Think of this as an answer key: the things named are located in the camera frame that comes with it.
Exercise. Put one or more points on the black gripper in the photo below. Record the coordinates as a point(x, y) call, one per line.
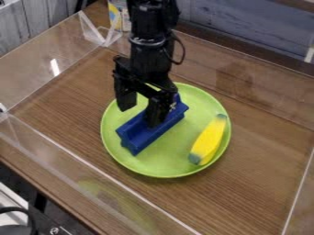
point(143, 74)

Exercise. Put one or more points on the blue plastic block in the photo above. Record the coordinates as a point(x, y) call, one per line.
point(137, 135)

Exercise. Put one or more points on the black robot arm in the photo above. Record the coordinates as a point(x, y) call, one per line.
point(154, 18)

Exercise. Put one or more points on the green round plate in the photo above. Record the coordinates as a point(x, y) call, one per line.
point(165, 158)

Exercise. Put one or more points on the yellow toy banana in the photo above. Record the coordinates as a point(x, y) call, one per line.
point(206, 144)

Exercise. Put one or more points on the clear acrylic enclosure wall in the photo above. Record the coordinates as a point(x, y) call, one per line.
point(257, 191)

